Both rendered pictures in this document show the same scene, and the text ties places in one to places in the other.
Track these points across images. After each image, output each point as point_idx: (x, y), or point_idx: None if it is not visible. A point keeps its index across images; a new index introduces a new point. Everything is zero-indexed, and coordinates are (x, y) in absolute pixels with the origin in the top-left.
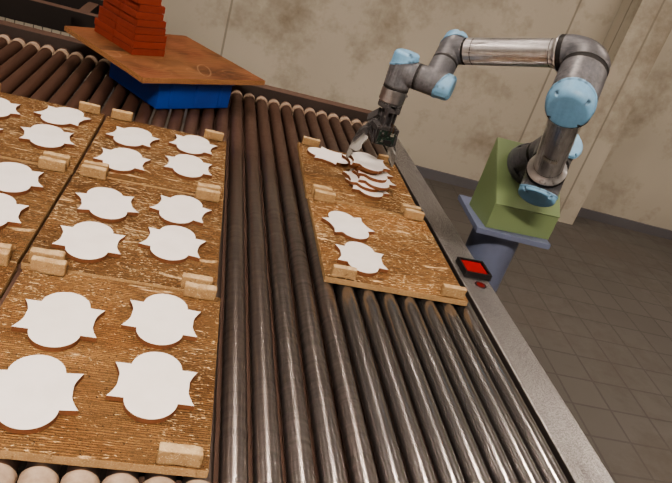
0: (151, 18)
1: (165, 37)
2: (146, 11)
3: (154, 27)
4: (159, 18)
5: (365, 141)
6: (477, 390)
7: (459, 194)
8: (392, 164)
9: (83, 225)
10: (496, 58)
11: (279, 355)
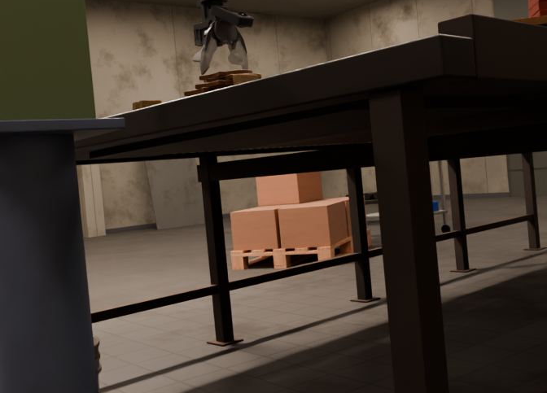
0: None
1: (539, 11)
2: None
3: (534, 4)
4: None
5: (232, 50)
6: None
7: (123, 118)
8: (201, 70)
9: None
10: None
11: None
